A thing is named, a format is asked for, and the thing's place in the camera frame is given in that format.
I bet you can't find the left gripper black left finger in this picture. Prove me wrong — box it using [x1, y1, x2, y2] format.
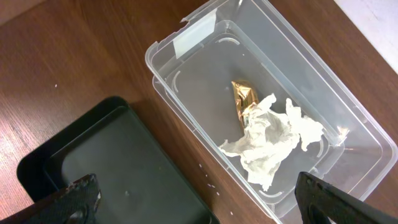
[1, 174, 101, 224]

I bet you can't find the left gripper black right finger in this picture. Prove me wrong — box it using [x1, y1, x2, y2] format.
[295, 172, 397, 224]

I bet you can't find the white napkin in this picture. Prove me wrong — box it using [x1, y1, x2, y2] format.
[219, 94, 323, 191]

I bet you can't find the gold snack wrapper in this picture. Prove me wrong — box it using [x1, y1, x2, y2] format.
[231, 80, 259, 131]

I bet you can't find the clear plastic waste bin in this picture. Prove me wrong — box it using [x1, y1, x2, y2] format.
[146, 0, 397, 223]

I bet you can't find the black rectangular tray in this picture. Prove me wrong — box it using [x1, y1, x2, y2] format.
[17, 96, 218, 224]

